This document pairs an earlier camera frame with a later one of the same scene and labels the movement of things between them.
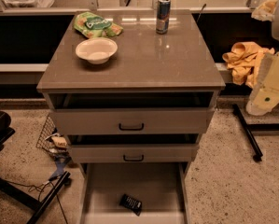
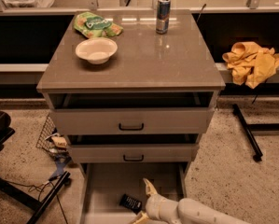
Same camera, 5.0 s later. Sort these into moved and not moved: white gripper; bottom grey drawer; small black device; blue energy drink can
Moved: white gripper
Not moved: small black device; blue energy drink can; bottom grey drawer
